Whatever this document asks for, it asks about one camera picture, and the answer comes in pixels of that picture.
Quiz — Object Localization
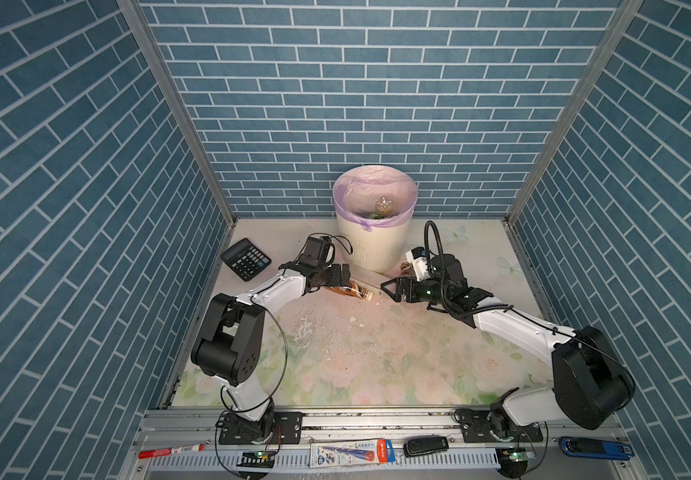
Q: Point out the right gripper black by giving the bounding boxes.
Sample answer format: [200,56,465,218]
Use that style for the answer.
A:
[380,275,451,307]

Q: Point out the clear bottle red label yellow cap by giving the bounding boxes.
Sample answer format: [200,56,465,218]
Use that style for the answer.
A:
[375,195,393,219]

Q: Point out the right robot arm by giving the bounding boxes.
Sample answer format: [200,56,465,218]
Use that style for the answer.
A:
[381,220,637,442]

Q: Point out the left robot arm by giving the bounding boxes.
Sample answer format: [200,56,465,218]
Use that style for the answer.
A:
[191,233,353,445]

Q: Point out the white ribbed trash bin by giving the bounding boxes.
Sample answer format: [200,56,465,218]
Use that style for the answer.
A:
[337,216,411,273]

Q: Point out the purple plastic bin liner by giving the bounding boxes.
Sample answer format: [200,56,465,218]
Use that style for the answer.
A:
[333,165,419,232]

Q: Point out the brown coffee bottle upright-lying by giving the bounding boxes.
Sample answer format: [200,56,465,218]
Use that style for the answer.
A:
[399,262,417,279]

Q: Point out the brown coffee bottle lying sideways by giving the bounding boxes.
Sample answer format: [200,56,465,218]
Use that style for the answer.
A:
[328,279,375,301]

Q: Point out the frosted clear square bottle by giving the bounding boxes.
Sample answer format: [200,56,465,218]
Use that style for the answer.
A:
[349,264,389,290]

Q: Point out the black desk calculator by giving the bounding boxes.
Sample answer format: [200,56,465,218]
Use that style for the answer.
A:
[221,238,271,282]

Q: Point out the black stapler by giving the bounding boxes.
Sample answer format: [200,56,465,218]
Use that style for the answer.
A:
[403,435,449,458]

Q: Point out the packaged toothbrush box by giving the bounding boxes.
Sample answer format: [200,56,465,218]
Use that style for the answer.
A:
[309,438,397,468]

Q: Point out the red marker pen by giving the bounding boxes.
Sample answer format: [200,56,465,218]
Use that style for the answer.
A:
[138,443,206,460]

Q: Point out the blue utility knife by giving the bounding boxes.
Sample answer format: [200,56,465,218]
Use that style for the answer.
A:
[559,437,635,461]

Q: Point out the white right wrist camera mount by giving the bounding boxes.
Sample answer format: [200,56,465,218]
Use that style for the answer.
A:
[405,247,431,281]

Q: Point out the aluminium rail frame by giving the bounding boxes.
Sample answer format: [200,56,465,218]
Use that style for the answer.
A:
[120,406,647,479]

